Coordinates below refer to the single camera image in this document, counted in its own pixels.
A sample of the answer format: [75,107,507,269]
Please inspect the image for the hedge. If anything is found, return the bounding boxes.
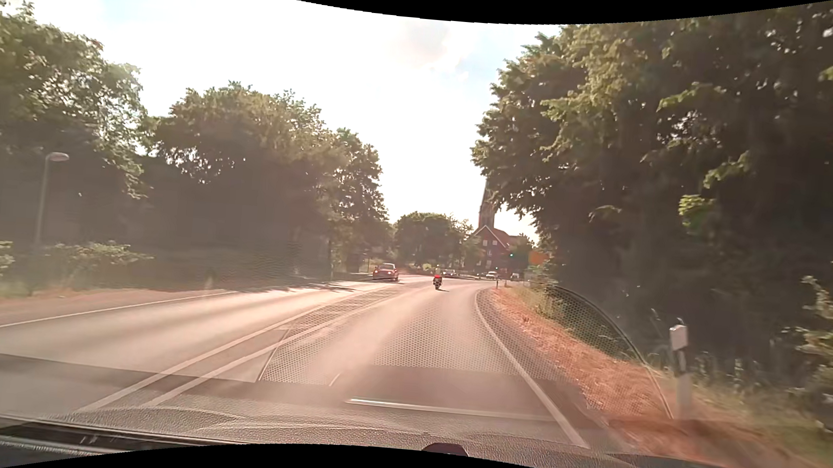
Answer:
[0,230,157,310]

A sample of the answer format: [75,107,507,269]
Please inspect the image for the row of trees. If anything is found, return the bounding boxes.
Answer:
[449,0,833,445]
[0,0,412,293]

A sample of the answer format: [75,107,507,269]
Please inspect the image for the church tower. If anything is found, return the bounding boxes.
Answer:
[477,181,500,232]

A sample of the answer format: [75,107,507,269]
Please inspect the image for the red brick building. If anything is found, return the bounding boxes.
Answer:
[467,223,538,280]

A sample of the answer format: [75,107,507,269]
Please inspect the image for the grey lamp post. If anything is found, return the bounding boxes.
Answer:
[31,150,71,258]

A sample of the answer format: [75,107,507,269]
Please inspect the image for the tree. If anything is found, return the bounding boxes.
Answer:
[390,208,475,272]

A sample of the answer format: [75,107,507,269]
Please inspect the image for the grey asphalt road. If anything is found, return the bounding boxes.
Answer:
[0,236,608,468]

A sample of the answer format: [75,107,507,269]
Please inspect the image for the dry grass verge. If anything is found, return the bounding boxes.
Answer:
[461,278,833,468]

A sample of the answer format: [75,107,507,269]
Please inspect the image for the white marker post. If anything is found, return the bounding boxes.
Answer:
[661,317,701,422]

